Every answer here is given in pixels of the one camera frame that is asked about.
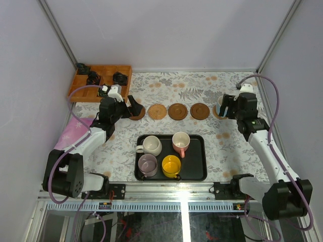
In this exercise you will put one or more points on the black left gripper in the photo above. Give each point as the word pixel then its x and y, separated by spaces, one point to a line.
pixel 125 109

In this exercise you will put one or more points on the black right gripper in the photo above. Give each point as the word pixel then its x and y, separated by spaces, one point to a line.
pixel 228 101

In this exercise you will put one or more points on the dark wooden coaster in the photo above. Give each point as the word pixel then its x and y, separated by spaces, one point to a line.
pixel 199 111
pixel 140 116
pixel 177 111

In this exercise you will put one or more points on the woven rattan coaster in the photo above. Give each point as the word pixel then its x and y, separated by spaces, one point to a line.
pixel 157 111
pixel 214 110

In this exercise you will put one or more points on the pink mug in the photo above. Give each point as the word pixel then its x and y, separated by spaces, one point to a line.
pixel 180 142

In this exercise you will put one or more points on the yellow enamel mug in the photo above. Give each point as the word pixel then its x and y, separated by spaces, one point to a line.
pixel 171 166

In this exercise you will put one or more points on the light blue mug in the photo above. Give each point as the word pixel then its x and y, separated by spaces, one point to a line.
pixel 218 107

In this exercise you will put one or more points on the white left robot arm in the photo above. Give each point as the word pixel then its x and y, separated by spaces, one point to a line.
pixel 64 173

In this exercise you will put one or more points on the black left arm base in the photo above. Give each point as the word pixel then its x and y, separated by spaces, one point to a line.
pixel 117 191

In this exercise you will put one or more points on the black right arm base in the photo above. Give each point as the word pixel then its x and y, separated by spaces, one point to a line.
pixel 229 191

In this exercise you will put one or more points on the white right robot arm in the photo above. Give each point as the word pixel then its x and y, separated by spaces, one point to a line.
pixel 287 195

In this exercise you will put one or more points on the black rolled item right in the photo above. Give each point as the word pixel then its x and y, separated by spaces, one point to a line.
pixel 120 79

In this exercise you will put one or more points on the black green rolled item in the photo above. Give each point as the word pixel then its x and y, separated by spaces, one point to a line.
pixel 102 92

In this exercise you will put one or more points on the cream white mug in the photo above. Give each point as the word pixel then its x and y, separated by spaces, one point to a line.
pixel 151 145

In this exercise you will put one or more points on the lilac purple mug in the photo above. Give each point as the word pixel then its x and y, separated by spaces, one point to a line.
pixel 148 165

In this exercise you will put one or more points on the purple princess print cloth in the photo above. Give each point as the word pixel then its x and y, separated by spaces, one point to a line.
pixel 73 131

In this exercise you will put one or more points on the black rolled item corner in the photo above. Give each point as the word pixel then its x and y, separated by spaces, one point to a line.
pixel 81 67

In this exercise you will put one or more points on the black serving tray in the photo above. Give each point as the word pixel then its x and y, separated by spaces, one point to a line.
pixel 194 166

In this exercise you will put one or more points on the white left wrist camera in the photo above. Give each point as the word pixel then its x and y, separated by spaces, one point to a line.
pixel 113 91

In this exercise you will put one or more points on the right aluminium frame post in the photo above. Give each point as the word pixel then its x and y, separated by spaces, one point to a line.
pixel 291 12

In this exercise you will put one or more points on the aluminium frame post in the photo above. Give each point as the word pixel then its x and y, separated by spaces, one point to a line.
pixel 57 30
pixel 291 12

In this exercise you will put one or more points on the left aluminium frame post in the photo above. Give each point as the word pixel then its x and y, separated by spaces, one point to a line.
pixel 57 30

